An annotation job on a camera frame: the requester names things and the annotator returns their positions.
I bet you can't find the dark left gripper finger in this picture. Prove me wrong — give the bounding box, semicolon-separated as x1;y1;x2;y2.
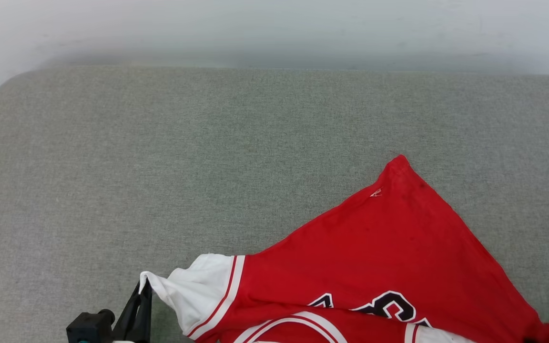
112;285;143;343
137;279;153;343

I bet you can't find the red and white jersey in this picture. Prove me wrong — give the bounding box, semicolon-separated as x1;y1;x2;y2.
140;154;549;343

